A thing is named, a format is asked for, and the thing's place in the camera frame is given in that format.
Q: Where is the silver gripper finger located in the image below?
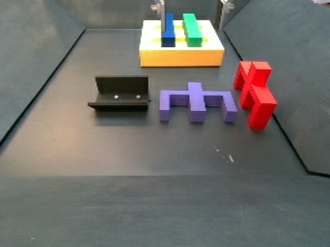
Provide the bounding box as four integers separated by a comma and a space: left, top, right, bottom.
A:
220, 0, 236, 29
152, 0, 166, 29

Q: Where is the purple E-shaped block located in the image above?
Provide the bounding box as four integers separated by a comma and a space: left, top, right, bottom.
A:
161, 82, 238, 123

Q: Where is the yellow slotted board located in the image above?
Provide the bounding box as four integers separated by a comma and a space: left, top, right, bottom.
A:
140, 20, 225, 68

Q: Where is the black angle fixture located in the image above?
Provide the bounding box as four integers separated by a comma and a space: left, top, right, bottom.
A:
89, 75, 150, 111

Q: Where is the green bar block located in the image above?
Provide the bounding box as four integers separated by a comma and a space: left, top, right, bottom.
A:
184, 14, 202, 47

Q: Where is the blue bar block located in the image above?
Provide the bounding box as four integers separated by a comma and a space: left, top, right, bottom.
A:
162, 14, 176, 47

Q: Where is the red E-shaped block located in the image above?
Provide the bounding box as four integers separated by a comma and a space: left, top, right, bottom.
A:
234, 61, 277, 129

